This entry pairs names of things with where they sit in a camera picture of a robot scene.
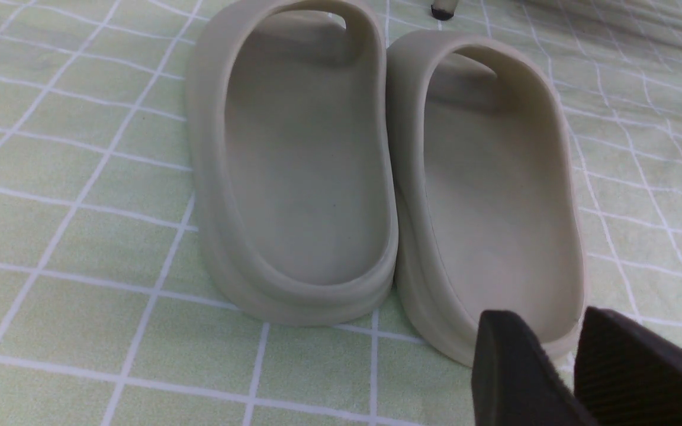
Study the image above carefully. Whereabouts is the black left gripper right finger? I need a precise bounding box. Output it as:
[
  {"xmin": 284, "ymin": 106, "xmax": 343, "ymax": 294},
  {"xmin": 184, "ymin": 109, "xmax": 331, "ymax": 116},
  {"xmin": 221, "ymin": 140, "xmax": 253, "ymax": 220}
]
[{"xmin": 574, "ymin": 306, "xmax": 682, "ymax": 425}]

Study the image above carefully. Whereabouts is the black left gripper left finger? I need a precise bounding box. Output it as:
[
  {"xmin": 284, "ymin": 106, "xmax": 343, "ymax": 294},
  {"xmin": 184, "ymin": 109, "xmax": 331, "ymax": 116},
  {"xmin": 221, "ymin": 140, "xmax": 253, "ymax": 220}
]
[{"xmin": 471, "ymin": 310, "xmax": 598, "ymax": 425}]

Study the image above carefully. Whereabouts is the metal shoe rack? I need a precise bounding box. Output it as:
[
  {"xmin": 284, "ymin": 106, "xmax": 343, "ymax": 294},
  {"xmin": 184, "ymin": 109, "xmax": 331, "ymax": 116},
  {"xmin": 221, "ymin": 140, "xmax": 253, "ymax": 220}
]
[{"xmin": 430, "ymin": 0, "xmax": 460, "ymax": 21}]

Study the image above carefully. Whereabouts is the right khaki foam slipper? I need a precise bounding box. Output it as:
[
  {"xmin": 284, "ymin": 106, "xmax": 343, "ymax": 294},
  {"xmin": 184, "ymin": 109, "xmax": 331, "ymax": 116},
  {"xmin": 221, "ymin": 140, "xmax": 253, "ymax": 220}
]
[{"xmin": 386, "ymin": 30, "xmax": 589, "ymax": 366}]

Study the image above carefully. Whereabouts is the khaki foam slipper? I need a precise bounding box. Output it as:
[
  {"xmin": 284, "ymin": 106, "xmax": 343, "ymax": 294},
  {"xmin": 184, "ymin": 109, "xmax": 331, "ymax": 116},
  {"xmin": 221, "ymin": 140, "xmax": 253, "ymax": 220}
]
[
  {"xmin": 185, "ymin": 1, "xmax": 398, "ymax": 327},
  {"xmin": 386, "ymin": 30, "xmax": 589, "ymax": 366}
]

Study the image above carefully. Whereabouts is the left khaki foam slipper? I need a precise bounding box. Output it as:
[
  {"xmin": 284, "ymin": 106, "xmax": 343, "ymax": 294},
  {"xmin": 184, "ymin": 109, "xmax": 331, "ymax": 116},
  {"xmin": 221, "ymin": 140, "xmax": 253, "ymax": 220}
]
[{"xmin": 185, "ymin": 1, "xmax": 398, "ymax": 327}]

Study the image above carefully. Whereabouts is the green checkered cloth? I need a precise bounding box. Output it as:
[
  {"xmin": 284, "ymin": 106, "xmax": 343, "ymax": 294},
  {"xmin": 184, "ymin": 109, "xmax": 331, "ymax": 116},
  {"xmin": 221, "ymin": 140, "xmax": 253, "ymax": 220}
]
[{"xmin": 0, "ymin": 1, "xmax": 682, "ymax": 425}]

